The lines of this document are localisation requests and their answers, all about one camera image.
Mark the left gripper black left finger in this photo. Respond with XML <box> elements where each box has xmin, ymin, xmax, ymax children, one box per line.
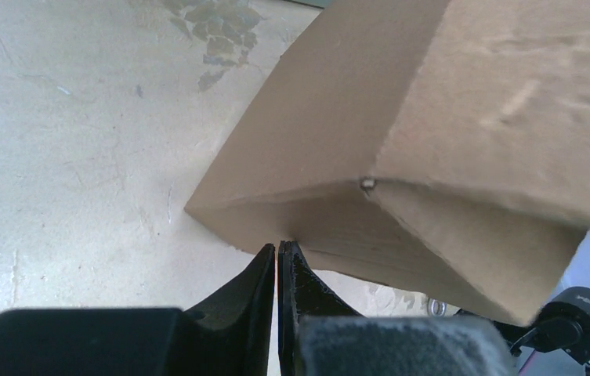
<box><xmin>0</xmin><ymin>244</ymin><xmax>276</xmax><ymax>375</ymax></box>

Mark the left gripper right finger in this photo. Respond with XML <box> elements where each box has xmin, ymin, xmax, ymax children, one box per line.
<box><xmin>277</xmin><ymin>241</ymin><xmax>517</xmax><ymax>375</ymax></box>

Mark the brown cardboard box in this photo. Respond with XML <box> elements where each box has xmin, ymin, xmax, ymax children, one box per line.
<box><xmin>185</xmin><ymin>1</ymin><xmax>590</xmax><ymax>324</ymax></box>

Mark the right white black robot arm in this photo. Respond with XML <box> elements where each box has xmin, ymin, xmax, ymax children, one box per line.
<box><xmin>491</xmin><ymin>287</ymin><xmax>590</xmax><ymax>375</ymax></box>

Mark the red handled adjustable wrench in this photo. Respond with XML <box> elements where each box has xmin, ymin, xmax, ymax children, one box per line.
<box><xmin>426</xmin><ymin>298</ymin><xmax>447</xmax><ymax>317</ymax></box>

